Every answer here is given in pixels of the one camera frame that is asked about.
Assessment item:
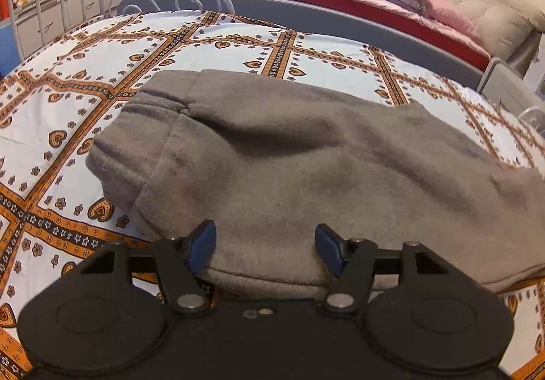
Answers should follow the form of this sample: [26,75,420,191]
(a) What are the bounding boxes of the pink pillow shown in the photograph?
[426,0,482,39]

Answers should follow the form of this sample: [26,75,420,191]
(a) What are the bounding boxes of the orange heart patterned bedsheet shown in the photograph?
[0,10,545,380]

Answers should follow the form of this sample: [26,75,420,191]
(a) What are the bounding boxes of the white metal headboard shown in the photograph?
[518,106,545,134]

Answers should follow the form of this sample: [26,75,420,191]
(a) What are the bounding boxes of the grey bed side rail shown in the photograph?
[118,0,487,89]

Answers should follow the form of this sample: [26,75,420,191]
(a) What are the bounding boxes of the white dresser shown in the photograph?
[9,0,143,49]

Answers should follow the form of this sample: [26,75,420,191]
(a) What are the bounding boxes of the white nightstand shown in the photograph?
[476,58,545,113]

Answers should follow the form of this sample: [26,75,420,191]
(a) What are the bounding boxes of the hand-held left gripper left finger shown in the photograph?
[79,220,218,315]

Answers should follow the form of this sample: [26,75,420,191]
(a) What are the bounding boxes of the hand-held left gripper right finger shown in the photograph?
[314,223,459,317]

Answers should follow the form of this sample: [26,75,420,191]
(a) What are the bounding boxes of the grey pants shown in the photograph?
[86,69,545,294]

